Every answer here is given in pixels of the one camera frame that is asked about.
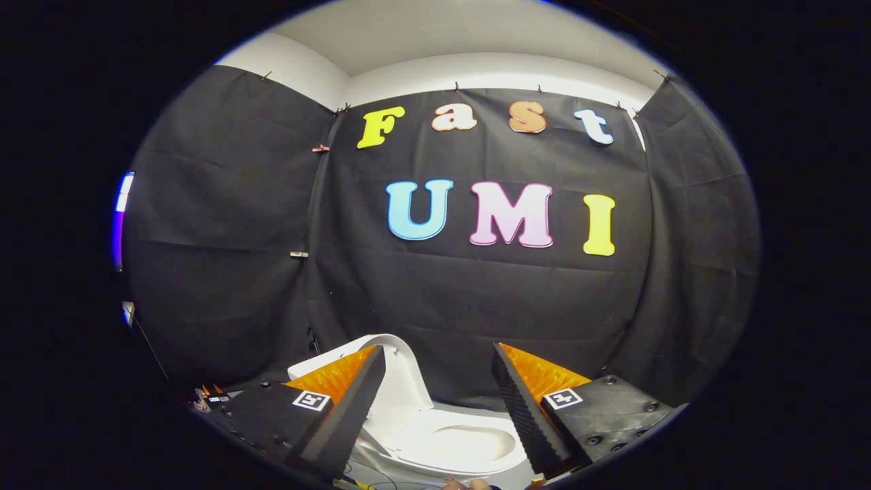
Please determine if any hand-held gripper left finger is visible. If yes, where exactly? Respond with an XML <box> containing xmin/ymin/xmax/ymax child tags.
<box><xmin>190</xmin><ymin>344</ymin><xmax>387</xmax><ymax>484</ymax></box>

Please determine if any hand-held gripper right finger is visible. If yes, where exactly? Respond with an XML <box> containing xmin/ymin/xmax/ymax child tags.
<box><xmin>491</xmin><ymin>342</ymin><xmax>685</xmax><ymax>480</ymax></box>

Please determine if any white toilet lid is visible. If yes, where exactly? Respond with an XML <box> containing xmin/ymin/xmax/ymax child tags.
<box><xmin>327</xmin><ymin>333</ymin><xmax>435</xmax><ymax>454</ymax></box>

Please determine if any white toilet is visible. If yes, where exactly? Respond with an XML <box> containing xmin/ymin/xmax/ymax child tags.
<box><xmin>286</xmin><ymin>346</ymin><xmax>529</xmax><ymax>478</ymax></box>

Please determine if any black backdrop cloth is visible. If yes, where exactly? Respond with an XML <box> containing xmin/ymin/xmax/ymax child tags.
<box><xmin>120</xmin><ymin>65</ymin><xmax>760</xmax><ymax>413</ymax></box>

